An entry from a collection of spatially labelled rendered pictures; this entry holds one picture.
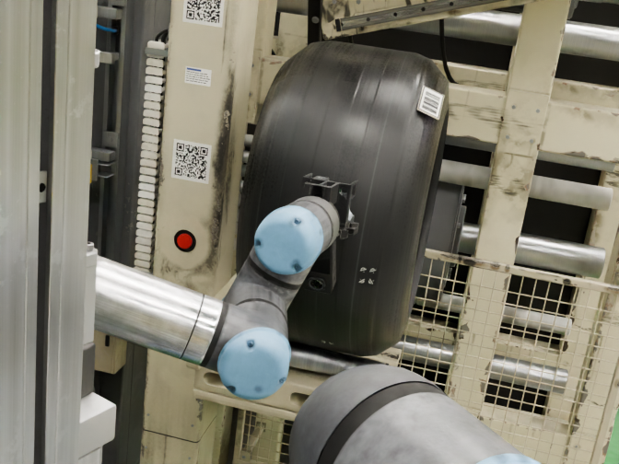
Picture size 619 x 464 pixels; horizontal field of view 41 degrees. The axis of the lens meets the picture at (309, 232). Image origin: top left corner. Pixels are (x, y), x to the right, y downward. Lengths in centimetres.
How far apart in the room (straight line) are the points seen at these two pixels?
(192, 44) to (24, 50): 108
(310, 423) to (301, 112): 87
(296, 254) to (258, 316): 9
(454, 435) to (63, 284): 25
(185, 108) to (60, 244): 106
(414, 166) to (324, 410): 83
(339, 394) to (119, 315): 39
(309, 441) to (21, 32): 30
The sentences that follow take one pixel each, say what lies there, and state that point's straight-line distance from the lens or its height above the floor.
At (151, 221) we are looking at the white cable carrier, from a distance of 165.
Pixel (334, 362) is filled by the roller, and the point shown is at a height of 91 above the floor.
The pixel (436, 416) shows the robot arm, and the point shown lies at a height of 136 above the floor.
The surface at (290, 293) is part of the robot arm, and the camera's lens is 100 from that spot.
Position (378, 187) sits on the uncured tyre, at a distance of 130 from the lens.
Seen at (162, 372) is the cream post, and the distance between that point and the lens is 175.
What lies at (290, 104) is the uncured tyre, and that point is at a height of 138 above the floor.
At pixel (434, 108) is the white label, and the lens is 138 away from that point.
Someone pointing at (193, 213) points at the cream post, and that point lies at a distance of 160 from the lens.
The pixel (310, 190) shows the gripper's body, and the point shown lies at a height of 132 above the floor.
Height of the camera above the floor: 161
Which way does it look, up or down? 18 degrees down
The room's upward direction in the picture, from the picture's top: 7 degrees clockwise
